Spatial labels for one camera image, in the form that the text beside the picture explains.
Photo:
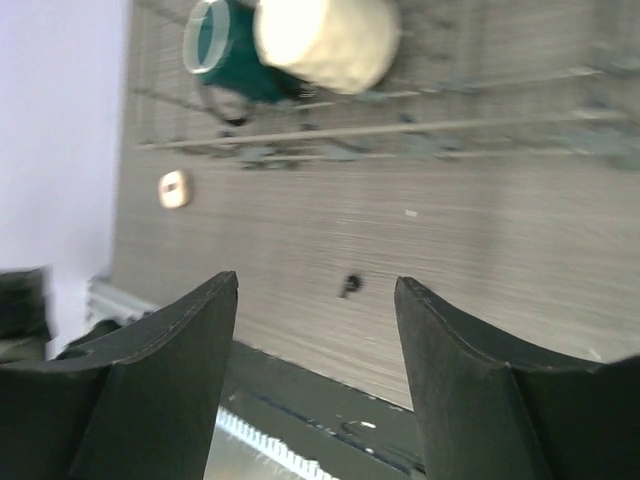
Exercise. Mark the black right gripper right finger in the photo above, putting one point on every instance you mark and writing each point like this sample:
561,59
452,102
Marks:
489,405

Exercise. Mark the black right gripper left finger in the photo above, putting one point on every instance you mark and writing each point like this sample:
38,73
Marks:
138,403

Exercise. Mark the white earbud charging case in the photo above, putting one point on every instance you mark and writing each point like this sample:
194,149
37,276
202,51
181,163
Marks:
174,189

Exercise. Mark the dark green mug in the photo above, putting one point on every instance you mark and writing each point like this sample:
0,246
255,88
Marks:
219,50

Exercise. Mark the cream white mug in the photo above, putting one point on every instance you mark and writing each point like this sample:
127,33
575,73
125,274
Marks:
344,46

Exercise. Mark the white slotted cable duct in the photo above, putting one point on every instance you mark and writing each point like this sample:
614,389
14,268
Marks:
269,447

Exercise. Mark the grey wire dish rack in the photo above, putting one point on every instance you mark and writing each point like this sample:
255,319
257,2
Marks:
472,80

